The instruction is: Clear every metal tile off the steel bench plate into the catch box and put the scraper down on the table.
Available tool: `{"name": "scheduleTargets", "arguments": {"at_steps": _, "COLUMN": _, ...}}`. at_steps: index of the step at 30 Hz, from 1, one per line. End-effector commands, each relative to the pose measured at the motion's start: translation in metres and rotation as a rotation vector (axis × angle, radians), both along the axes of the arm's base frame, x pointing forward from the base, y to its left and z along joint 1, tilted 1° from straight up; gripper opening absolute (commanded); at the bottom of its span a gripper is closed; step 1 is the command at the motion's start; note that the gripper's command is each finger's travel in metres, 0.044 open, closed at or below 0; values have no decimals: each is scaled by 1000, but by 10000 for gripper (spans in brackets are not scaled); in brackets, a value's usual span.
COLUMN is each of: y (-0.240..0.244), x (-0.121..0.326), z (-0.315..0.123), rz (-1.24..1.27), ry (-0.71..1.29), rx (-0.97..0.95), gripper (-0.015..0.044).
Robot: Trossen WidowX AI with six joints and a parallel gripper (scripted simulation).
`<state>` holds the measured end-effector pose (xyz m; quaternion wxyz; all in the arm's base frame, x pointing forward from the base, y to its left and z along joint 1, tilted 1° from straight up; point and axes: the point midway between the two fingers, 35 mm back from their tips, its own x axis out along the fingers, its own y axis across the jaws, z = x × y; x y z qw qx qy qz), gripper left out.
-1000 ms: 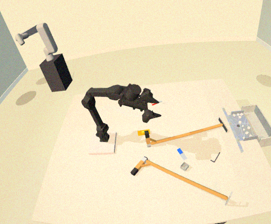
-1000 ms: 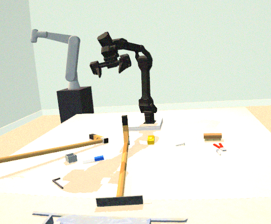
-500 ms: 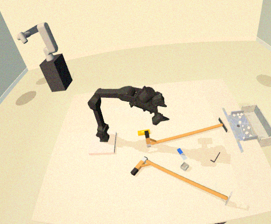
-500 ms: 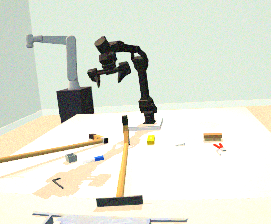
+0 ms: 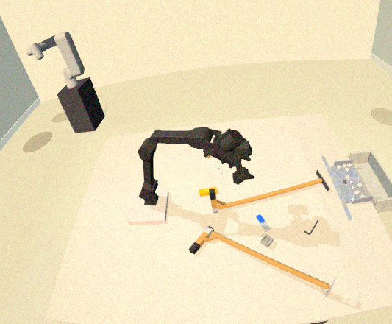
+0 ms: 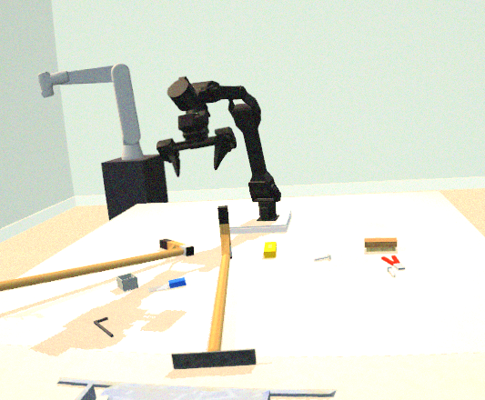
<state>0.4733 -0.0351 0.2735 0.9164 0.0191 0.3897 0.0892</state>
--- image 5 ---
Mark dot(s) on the long-handled scraper with black blade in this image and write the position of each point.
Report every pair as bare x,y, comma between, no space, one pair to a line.
223,205

